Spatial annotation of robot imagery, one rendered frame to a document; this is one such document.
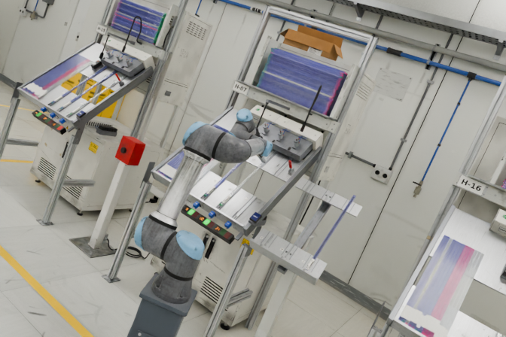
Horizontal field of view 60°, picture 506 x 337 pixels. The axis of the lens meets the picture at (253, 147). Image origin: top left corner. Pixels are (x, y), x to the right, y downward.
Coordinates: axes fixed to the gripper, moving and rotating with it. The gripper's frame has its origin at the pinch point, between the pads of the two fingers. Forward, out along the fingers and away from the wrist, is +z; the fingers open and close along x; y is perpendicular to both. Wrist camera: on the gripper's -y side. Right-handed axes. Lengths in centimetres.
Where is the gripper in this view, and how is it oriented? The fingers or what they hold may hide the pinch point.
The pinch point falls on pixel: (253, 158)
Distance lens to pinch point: 236.5
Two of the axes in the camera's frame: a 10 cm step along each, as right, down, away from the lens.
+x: -7.9, -3.9, 4.8
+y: 5.9, -7.0, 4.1
